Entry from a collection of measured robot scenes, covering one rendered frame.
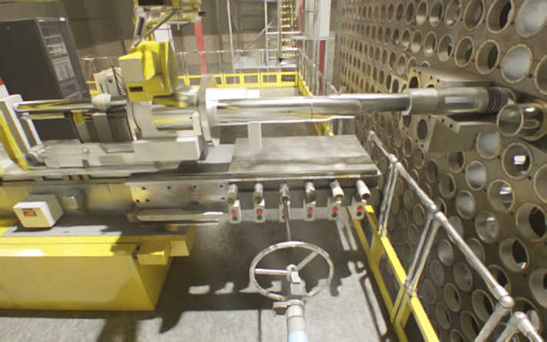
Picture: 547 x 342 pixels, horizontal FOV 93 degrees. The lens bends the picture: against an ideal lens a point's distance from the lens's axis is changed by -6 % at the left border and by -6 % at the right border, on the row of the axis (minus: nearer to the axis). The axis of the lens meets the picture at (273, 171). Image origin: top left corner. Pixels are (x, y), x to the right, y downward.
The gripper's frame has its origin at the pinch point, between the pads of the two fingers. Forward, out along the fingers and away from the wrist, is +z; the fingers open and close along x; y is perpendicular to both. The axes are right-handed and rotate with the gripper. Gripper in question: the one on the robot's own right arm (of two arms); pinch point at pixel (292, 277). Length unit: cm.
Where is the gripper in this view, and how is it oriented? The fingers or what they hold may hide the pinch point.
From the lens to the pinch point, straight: 133.4
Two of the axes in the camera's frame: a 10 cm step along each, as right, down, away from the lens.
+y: 9.9, 0.9, 0.7
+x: 1.1, -8.6, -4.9
